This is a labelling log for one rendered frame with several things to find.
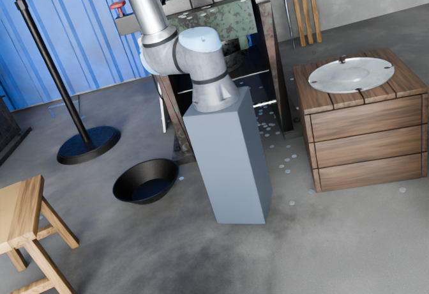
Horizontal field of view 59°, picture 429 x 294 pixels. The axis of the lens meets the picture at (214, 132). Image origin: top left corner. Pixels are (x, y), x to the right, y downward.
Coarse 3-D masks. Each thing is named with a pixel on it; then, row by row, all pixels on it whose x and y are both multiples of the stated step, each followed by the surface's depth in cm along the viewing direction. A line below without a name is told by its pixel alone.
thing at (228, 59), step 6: (222, 42) 202; (228, 42) 201; (234, 42) 199; (222, 48) 203; (228, 48) 202; (234, 48) 200; (228, 54) 201; (234, 54) 175; (240, 54) 178; (246, 54) 183; (228, 60) 175; (234, 60) 177; (240, 60) 180; (228, 66) 178; (234, 66) 182
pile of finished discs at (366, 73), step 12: (348, 60) 149; (360, 60) 146; (372, 60) 143; (384, 60) 139; (312, 72) 146; (324, 72) 145; (336, 72) 141; (348, 72) 138; (360, 72) 136; (372, 72) 135; (384, 72) 132; (312, 84) 138; (324, 84) 136; (336, 84) 133; (348, 84) 131; (360, 84) 129; (372, 84) 127
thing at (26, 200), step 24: (0, 192) 132; (24, 192) 128; (0, 216) 118; (24, 216) 115; (48, 216) 138; (0, 240) 107; (24, 240) 108; (72, 240) 147; (24, 264) 145; (48, 264) 116; (24, 288) 117; (48, 288) 119; (72, 288) 123
